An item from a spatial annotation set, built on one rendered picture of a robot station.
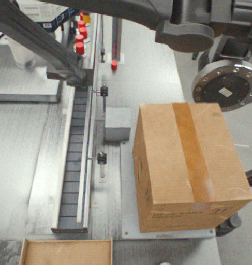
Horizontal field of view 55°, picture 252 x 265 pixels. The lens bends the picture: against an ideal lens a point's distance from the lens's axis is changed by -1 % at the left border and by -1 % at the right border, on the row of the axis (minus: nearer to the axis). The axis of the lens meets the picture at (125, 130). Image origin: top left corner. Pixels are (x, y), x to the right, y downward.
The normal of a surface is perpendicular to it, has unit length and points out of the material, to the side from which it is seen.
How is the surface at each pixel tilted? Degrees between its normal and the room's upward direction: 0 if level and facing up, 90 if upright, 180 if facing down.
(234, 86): 90
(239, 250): 0
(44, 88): 0
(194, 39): 122
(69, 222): 0
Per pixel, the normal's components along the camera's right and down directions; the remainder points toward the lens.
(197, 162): 0.07, -0.58
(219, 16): 0.01, -0.07
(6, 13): 0.96, 0.07
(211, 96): -0.08, 0.81
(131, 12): -0.14, 0.98
